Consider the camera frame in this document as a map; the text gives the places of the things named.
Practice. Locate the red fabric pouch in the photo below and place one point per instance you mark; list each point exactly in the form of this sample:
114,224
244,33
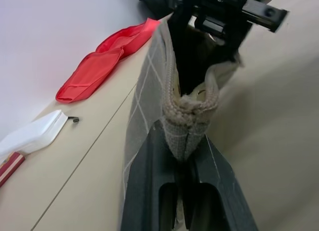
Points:
99,66

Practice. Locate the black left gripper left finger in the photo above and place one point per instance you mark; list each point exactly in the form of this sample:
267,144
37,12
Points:
147,181

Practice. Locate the grey plaid pouch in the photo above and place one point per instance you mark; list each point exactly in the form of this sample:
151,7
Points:
149,91

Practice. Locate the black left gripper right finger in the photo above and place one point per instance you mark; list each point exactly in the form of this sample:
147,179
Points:
214,181

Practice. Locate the red striped flat box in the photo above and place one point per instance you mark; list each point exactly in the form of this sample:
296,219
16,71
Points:
10,166

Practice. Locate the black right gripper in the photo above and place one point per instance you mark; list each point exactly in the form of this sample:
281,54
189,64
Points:
259,9

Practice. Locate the small black clip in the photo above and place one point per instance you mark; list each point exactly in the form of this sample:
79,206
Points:
74,120

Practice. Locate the black rounded object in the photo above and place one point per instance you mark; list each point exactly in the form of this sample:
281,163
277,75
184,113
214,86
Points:
157,2

